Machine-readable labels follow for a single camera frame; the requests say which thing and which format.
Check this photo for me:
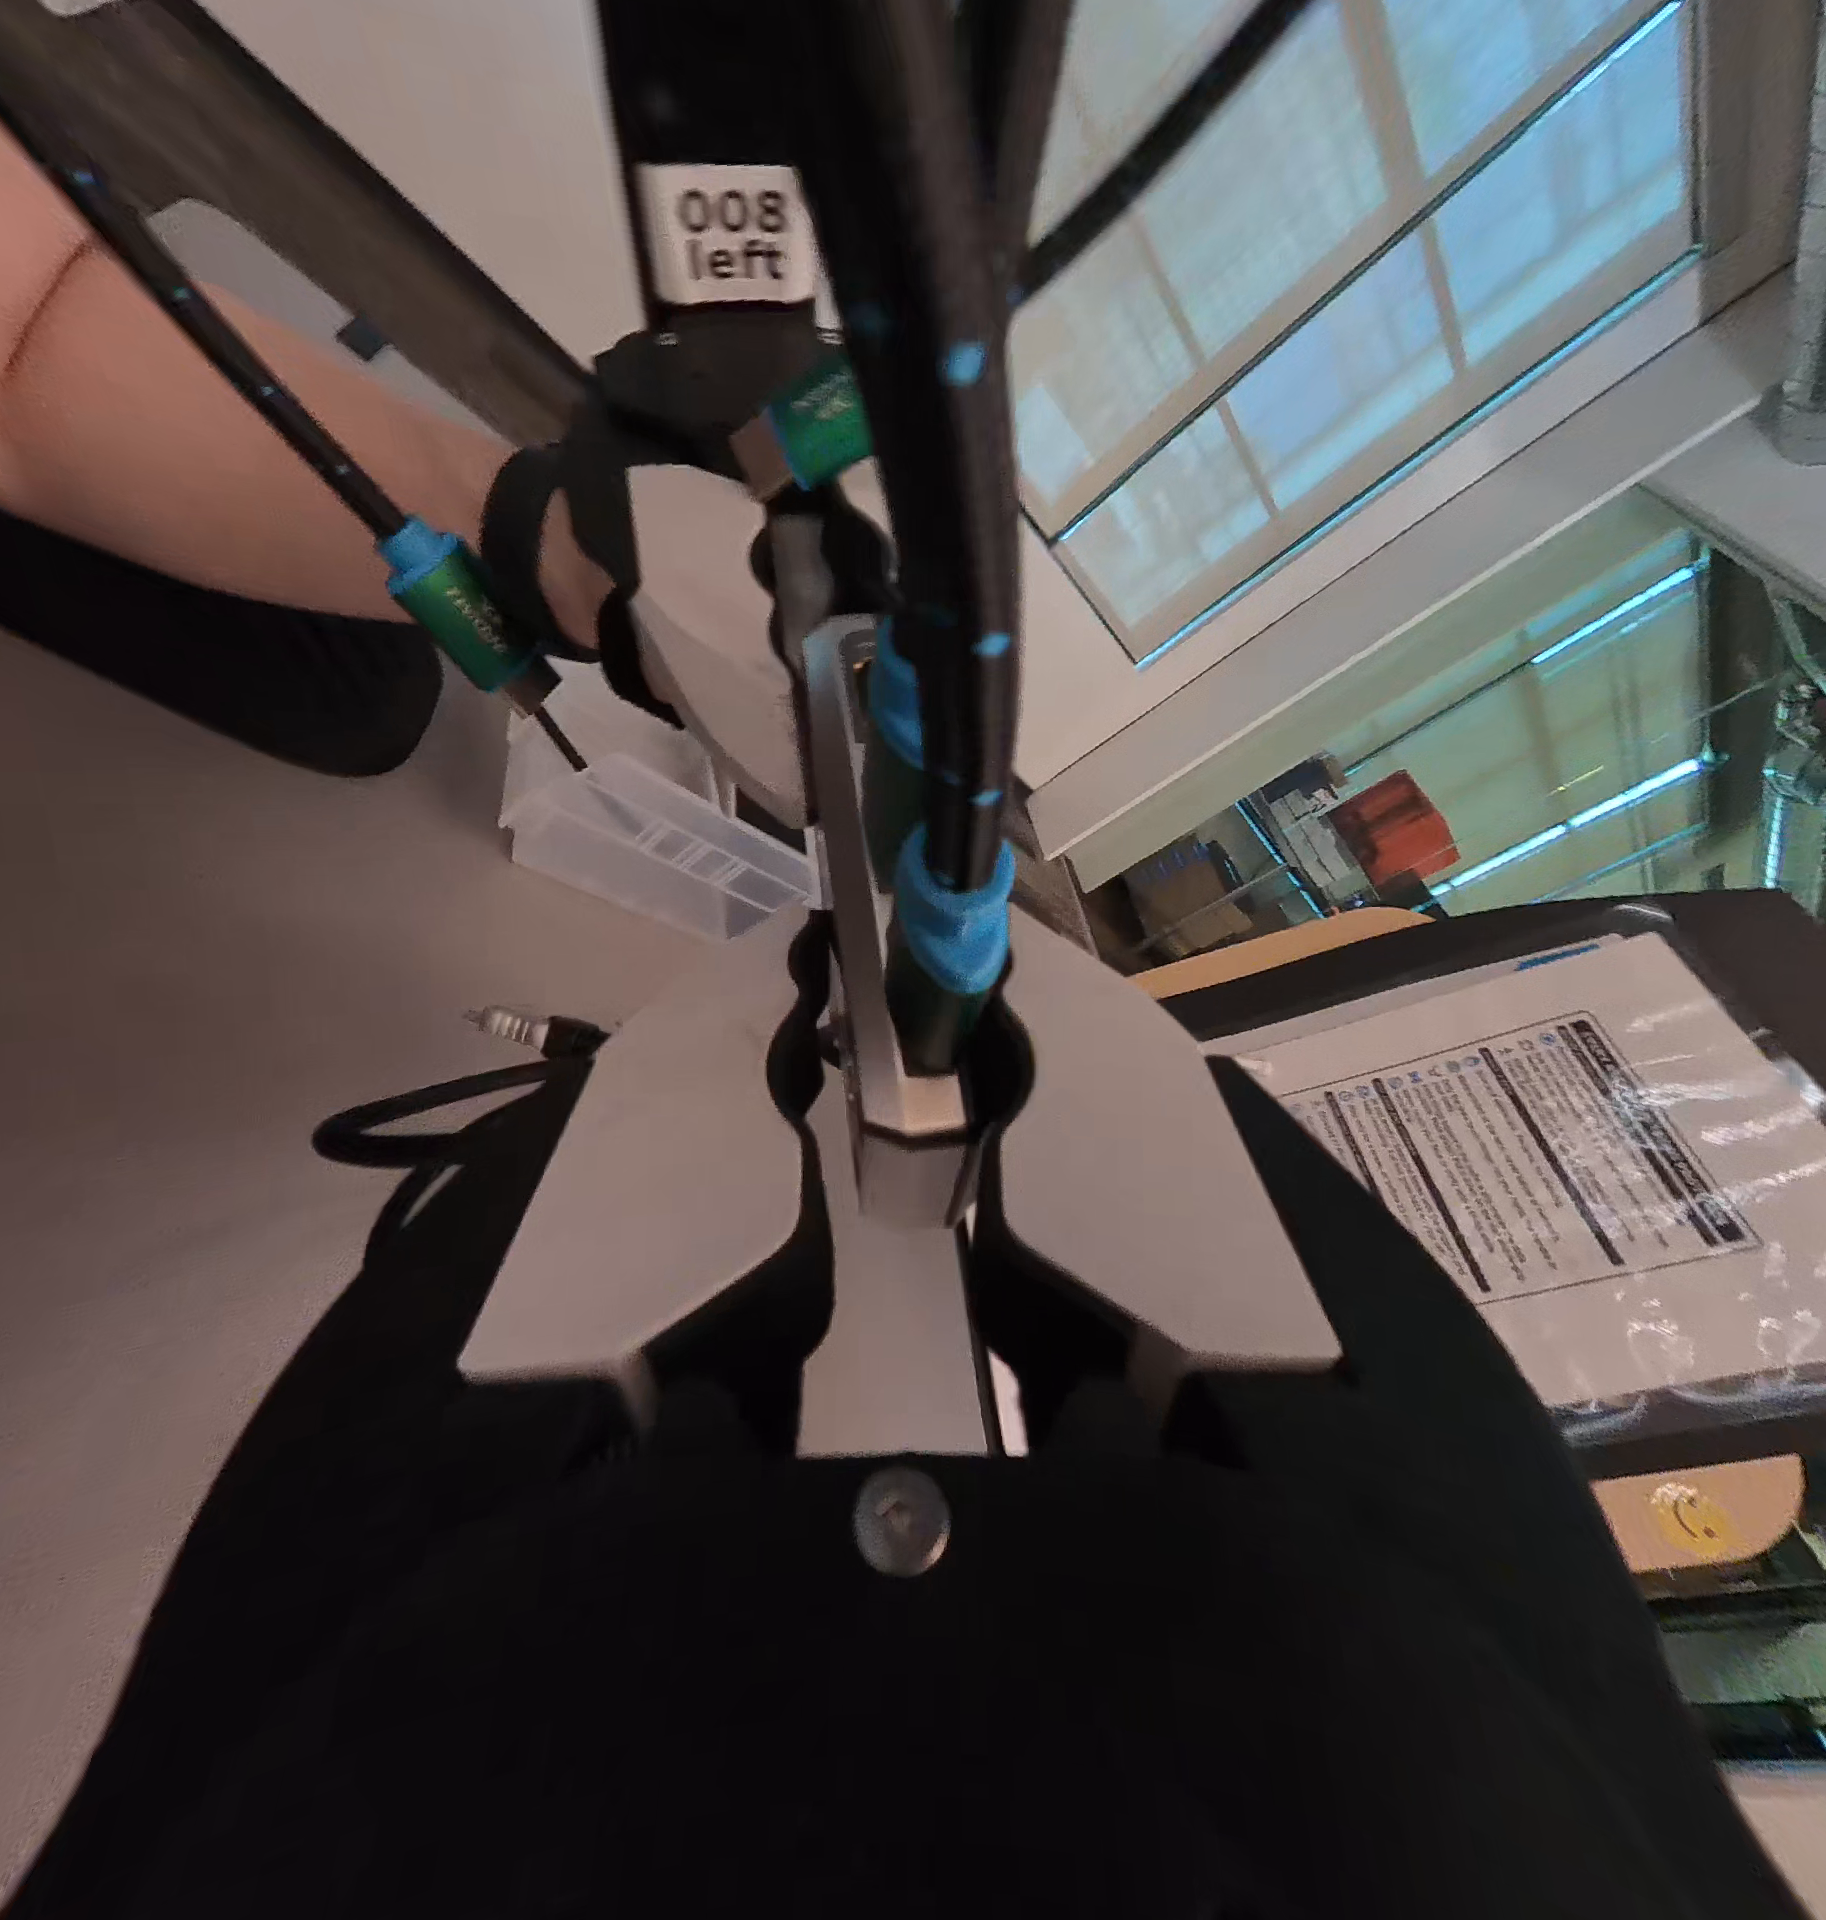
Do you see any person's left forearm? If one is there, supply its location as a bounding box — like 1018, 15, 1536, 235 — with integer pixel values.
0, 64, 459, 527

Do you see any red box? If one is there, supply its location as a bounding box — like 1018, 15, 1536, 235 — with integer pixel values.
1325, 768, 1459, 885

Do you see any instruction sheet in clear holder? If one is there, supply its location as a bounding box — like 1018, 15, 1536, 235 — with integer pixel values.
1208, 890, 1826, 1475

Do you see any large grid window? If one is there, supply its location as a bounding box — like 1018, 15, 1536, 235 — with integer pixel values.
1000, 0, 1801, 667

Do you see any clear plastic storage box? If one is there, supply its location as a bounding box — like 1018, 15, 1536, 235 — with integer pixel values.
501, 704, 820, 946

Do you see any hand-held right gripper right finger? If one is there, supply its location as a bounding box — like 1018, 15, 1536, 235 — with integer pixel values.
977, 915, 1348, 1381

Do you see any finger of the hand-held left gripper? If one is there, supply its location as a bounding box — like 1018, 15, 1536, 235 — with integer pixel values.
598, 460, 812, 827
767, 486, 903, 624

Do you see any glass partition window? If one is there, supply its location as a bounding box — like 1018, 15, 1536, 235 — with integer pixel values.
1242, 539, 1826, 920

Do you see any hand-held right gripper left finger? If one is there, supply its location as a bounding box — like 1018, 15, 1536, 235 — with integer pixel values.
459, 915, 859, 1386

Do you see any thin black jack cable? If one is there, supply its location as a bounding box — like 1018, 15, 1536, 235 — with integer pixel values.
311, 1003, 614, 1166

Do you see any person's left hand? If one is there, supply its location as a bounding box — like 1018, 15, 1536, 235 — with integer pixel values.
402, 401, 614, 665

